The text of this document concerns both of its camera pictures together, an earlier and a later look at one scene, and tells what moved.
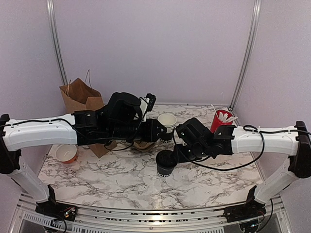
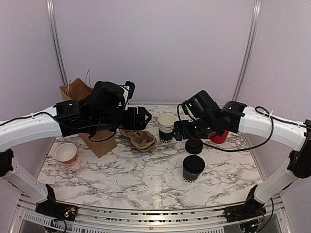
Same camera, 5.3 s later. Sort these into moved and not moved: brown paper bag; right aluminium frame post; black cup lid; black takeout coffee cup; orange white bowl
Moved: black cup lid; black takeout coffee cup
Not moved: right aluminium frame post; orange white bowl; brown paper bag
